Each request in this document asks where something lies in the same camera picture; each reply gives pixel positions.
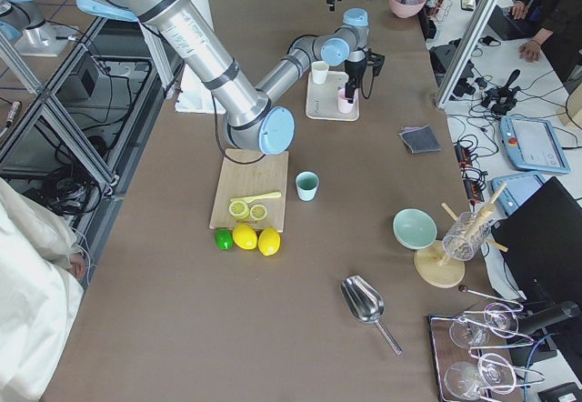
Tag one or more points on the pink cup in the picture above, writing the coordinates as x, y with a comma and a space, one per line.
346, 105

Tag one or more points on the cream white cup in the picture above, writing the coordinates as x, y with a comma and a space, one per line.
319, 71

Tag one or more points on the green cup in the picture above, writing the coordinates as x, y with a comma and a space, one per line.
307, 183

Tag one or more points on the third robot base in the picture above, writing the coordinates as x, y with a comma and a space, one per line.
23, 24

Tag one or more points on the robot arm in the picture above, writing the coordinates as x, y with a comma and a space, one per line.
252, 120

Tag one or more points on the cream rectangular tray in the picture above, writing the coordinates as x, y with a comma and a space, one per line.
322, 100

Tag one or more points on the wine glass rack tray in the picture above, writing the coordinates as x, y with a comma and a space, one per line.
471, 354

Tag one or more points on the pink bowl with ice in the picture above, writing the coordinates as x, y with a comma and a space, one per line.
406, 9

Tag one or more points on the grey folded cloth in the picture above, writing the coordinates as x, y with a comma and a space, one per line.
419, 139

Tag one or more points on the wooden cutting board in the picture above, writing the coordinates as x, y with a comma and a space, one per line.
265, 176

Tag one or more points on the yellow plastic knife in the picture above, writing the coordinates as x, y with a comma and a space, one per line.
250, 199

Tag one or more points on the lemon half slice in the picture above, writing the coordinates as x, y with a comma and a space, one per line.
258, 212
238, 209

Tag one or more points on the green bowl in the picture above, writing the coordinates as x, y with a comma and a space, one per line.
414, 229

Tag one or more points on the whole lemon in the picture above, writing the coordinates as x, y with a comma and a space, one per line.
269, 242
245, 236

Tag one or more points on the clear glass on stand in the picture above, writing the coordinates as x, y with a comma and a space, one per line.
465, 236

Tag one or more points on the blue teach pendant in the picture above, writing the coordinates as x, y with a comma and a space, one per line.
532, 144

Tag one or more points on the green lime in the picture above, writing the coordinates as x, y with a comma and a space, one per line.
224, 239

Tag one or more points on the wooden stand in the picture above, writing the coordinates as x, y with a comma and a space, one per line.
438, 269

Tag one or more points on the metal scoop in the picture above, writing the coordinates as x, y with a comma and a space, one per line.
367, 306

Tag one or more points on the seated person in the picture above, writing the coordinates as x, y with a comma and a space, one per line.
558, 35

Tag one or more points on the black monitor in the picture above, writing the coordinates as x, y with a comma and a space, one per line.
544, 244

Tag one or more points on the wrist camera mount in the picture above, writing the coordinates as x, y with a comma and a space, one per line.
375, 61

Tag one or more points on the aluminium frame post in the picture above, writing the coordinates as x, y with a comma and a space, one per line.
474, 29

